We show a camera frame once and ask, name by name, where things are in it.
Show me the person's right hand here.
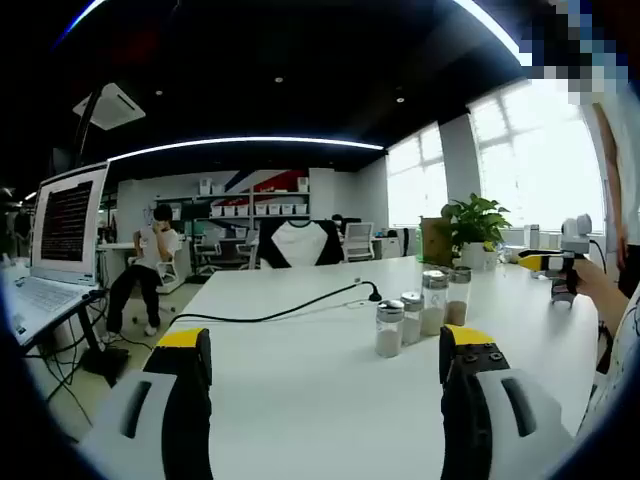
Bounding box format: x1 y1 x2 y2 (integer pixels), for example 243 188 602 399
573 257 604 299

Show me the small seasoning bottle grey powder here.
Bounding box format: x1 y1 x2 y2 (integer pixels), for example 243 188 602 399
374 298 405 359

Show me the black table cable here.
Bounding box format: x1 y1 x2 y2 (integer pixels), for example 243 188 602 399
167 280 384 326

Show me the shelf of white storage bins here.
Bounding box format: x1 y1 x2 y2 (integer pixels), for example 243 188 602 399
192 174 314 221

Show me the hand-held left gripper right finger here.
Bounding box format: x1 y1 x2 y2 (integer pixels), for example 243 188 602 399
438 323 576 480

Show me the window with white blinds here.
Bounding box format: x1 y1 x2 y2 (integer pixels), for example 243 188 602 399
467 79 609 234
387 122 447 229

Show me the tall seasoning bottle brown powder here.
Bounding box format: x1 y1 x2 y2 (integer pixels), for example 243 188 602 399
444 265 473 327

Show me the black laptop stand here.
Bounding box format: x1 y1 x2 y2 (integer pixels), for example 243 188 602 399
22 289 131 386

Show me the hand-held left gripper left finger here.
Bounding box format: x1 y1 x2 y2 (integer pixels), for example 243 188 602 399
82 327 214 480

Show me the green potted plant white pot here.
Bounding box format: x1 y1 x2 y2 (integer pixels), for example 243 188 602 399
439 192 512 271

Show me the grey office chair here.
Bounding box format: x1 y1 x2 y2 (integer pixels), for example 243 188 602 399
194 227 224 274

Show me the small seasoning bottle white powder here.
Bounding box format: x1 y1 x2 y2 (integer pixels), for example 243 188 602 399
399 289 425 346

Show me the white office chair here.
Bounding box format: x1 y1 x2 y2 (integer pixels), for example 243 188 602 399
127 247 182 296
342 221 376 262

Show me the silver laptop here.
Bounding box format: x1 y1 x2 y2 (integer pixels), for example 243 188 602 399
4 162 110 346

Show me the long ceiling light strip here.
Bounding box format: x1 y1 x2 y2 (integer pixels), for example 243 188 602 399
107 135 386 164
449 0 532 67

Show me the ceiling air conditioner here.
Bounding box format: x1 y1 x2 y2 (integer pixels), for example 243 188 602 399
72 82 147 132

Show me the tall seasoning bottle white powder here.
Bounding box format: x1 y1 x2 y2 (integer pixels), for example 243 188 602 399
420 269 449 337

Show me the person in white shirt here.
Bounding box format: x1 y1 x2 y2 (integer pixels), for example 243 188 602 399
577 79 640 441

